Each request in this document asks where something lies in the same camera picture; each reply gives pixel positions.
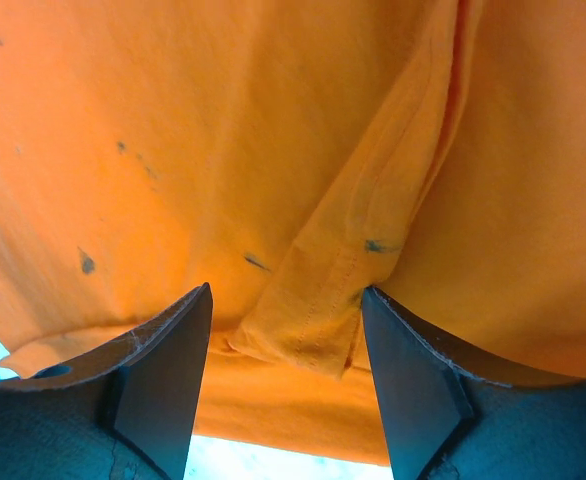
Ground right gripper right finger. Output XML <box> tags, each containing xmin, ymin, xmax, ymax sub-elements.
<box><xmin>362</xmin><ymin>287</ymin><xmax>586</xmax><ymax>479</ymax></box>

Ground orange t shirt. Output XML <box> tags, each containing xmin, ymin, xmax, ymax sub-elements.
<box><xmin>0</xmin><ymin>1</ymin><xmax>586</xmax><ymax>464</ymax></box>

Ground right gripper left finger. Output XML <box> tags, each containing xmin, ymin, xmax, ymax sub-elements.
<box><xmin>2</xmin><ymin>284</ymin><xmax>212</xmax><ymax>479</ymax></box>

